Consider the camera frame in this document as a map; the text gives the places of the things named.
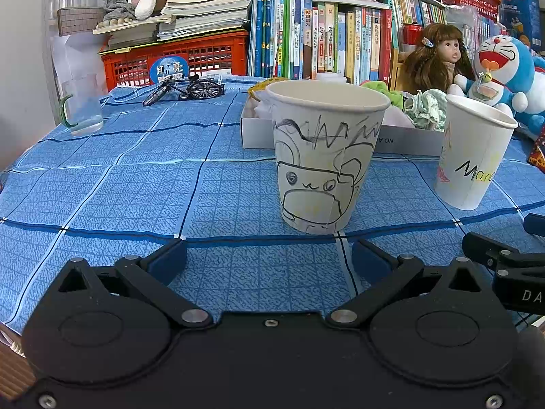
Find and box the white cardboard box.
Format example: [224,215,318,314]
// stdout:
[240,89,449,157]

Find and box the blue plush toy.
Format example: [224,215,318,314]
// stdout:
[516,55,545,138]

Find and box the grey cloth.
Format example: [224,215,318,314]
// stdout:
[102,0,137,23]

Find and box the red plastic crate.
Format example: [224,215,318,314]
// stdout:
[99,31,250,93]

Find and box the brown-haired doll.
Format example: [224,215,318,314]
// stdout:
[402,23,476,95]

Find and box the stack of lying books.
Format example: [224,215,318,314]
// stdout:
[93,0,253,48]

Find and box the white paper cup blue drawing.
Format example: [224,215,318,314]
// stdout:
[434,94,519,211]

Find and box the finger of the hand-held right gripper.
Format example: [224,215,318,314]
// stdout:
[524,213,545,237]
[462,232,545,270]

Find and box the green checked fabric with fur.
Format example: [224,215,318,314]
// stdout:
[404,89,448,132]

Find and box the green scrunchie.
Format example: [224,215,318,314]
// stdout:
[361,79,405,107]

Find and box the patterned red cushion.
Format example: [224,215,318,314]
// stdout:
[527,127,545,163]

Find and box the blue checked tablecloth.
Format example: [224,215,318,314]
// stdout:
[0,76,545,337]

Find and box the blue cardboard box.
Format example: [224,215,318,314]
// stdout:
[498,0,542,50]

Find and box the gridded wooden board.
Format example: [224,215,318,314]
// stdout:
[57,6,105,37]

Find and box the round blue label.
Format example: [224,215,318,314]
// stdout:
[149,55,190,85]

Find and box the paper cup black scribble drawing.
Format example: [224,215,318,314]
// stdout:
[266,79,392,235]

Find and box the black toy bicycle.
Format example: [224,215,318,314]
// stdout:
[142,74,226,107]

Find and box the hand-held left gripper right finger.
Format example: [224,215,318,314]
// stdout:
[326,239,490,329]

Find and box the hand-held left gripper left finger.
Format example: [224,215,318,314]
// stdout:
[55,239,213,329]

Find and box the row of upright books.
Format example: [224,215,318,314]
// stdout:
[249,0,449,82]

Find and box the red can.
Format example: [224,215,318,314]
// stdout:
[400,24,423,46]

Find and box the glass mug green handle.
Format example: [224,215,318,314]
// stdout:
[59,74,105,137]

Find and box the yellow sequined pouch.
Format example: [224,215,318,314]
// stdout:
[248,77,291,102]

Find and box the blue cat plush with bell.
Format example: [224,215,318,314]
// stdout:
[447,34,536,121]

